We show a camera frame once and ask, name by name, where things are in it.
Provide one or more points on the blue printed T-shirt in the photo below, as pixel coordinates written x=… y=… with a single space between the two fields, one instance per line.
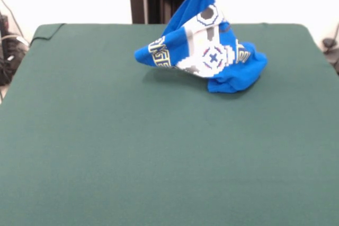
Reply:
x=238 y=77

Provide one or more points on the dark green table cloth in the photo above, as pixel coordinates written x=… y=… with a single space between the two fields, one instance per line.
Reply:
x=132 y=157

